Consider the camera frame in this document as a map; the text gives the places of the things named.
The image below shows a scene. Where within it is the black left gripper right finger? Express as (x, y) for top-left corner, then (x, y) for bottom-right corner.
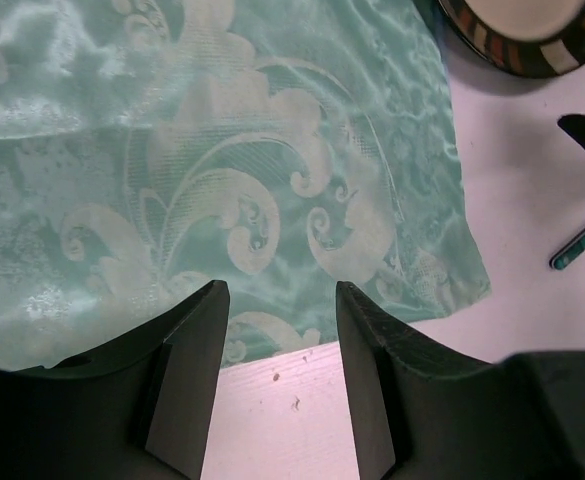
(336, 282), (585, 479)

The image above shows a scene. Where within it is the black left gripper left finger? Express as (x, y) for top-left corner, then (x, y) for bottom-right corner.
(0, 280), (230, 479)

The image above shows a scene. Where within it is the green patterned cloth placemat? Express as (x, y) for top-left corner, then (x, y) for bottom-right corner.
(0, 1), (490, 370)

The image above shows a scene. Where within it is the dark rimmed dinner plate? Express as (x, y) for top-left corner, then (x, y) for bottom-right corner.
(438, 0), (585, 79)

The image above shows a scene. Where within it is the fork with green handle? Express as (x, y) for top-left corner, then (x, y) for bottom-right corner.
(549, 227), (585, 271)

